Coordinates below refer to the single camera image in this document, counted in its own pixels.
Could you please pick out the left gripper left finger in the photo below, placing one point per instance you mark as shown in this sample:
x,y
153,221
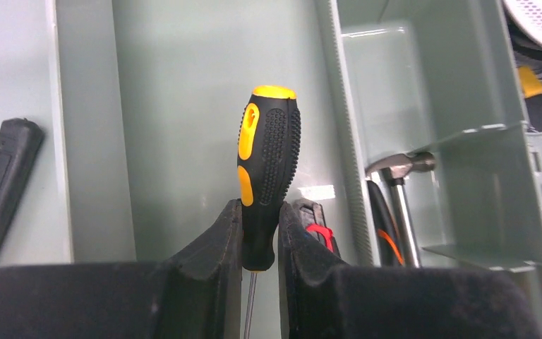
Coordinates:
x,y
194,294

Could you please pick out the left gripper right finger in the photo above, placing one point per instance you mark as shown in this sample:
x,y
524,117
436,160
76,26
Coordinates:
x,y
321,296

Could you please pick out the orange black long-nose pliers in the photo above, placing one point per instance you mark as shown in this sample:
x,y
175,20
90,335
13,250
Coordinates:
x,y
385,228

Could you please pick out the red utility knife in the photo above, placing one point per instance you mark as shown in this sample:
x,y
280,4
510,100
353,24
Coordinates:
x,y
312,219

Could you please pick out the steel claw hammer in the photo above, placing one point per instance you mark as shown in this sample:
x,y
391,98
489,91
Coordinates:
x,y
394,169

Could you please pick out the black precision screwdriver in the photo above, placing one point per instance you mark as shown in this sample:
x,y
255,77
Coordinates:
x,y
268,152

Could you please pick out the green plastic tool box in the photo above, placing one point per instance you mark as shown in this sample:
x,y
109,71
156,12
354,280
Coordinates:
x,y
368,158

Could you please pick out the black handled tool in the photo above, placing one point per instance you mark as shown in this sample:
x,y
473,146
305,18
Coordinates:
x,y
20,141

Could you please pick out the orange yellow cutter pliers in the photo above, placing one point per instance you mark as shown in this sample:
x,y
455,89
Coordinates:
x,y
531,85

